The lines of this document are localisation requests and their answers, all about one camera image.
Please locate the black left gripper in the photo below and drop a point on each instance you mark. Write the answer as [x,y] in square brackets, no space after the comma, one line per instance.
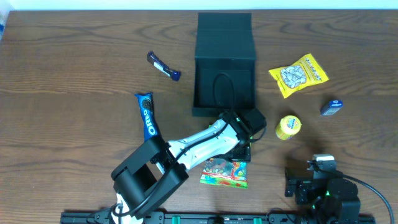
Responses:
[237,154]

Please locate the colourful Haribo gummy bag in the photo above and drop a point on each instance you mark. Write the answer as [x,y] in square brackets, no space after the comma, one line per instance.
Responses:
[218,171]

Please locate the blue Oreo cookie pack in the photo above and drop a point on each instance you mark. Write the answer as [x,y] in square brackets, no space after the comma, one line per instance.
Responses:
[146,106]

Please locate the dark blue chocolate bar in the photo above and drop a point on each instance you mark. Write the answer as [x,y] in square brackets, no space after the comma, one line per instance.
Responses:
[160,65]

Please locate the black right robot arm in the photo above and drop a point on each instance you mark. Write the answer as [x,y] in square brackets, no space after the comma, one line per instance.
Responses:
[330,197]

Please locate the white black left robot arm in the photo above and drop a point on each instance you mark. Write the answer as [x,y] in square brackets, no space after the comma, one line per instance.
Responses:
[156,169]

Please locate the yellow round jar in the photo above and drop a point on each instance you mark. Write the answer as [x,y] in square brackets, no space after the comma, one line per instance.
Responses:
[288,127]

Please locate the black open gift box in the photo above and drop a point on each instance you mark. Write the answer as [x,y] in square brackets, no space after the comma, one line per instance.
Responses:
[225,59]

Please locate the small blue box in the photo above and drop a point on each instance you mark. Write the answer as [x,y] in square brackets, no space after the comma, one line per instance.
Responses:
[331,107]

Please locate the yellow sunflower seed bag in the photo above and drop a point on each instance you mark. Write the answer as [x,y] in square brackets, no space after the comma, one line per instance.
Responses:
[305,72]

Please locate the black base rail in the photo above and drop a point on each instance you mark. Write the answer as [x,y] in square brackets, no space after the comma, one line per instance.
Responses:
[104,217]

